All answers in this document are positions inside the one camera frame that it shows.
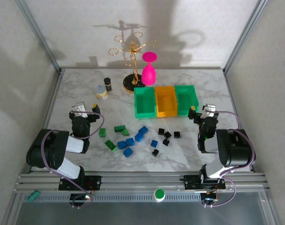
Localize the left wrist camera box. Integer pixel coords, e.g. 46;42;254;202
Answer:
71;101;86;118

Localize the circuit board with LED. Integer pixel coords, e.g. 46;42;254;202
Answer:
202;192;218;207
70;194;92;207

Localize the long light green lego brick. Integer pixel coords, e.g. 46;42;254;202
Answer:
104;139;117;152

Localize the green plug connector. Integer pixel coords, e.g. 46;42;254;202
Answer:
27;190;40;203

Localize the aluminium frame post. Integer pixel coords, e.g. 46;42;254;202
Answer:
223;0;266;73
15;0;62;73

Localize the orange plastic bin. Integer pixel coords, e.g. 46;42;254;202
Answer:
154;86;179;118

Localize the green plastic bin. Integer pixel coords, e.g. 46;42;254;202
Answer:
134;86;157;120
174;84;199;117

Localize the green push button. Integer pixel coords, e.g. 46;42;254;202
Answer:
153;188;166;203

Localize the gold wine glass rack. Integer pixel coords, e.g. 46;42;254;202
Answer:
108;32;157;95

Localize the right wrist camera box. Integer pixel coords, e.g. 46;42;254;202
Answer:
202;104;217;118

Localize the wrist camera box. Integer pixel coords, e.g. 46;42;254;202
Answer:
202;104;217;118
71;101;86;118

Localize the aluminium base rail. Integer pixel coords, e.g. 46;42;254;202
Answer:
15;172;271;193

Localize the slotted grey cable duct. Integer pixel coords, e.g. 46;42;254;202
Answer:
20;193;202;203

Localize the pink wine glass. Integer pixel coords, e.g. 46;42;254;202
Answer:
141;52;158;86

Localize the black lid spice jar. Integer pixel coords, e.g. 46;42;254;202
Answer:
103;77;113;94

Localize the yellow label tin can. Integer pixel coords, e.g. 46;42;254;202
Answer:
93;84;108;101

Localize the aluminium side rail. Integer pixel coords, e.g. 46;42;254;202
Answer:
30;69;64;174
223;70;255;173

